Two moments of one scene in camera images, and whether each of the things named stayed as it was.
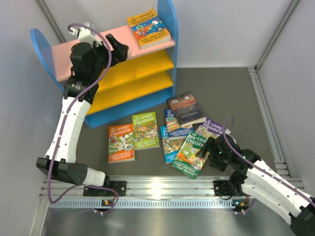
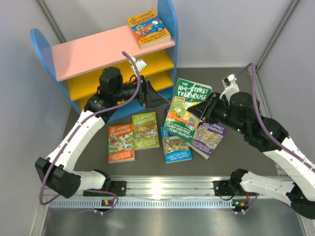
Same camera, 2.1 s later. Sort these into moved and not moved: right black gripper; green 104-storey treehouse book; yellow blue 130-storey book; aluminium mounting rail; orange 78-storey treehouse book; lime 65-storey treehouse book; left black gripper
Moved: left black gripper; right black gripper; green 104-storey treehouse book
Not moved: yellow blue 130-storey book; orange 78-storey treehouse book; lime 65-storey treehouse book; aluminium mounting rail
